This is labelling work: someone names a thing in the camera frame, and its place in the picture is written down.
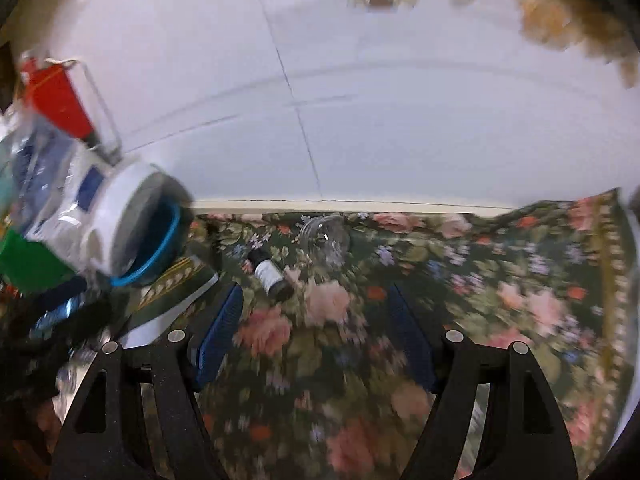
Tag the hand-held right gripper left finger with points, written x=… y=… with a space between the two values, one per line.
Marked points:
x=217 y=335

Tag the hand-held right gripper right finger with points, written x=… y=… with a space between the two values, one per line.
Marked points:
x=415 y=345

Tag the floral green tablecloth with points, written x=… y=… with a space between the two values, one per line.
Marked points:
x=350 y=360

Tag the small white-label dark bottle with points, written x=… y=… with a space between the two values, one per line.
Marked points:
x=267 y=272

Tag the blue bowl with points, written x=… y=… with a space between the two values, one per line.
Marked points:
x=167 y=245

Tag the clear glass cup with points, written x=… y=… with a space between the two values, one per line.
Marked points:
x=325 y=237

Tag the white round lidded canister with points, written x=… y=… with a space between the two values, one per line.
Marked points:
x=125 y=210

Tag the shiny blue metallic object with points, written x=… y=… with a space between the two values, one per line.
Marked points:
x=57 y=316

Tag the green box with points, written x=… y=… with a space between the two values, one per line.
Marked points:
x=27 y=262

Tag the clear blue-print plastic bag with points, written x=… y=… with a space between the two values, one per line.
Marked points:
x=45 y=185

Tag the red paper bag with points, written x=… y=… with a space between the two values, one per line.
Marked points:
x=55 y=100

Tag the brown fuzzy object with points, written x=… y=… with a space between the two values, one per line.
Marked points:
x=575 y=5

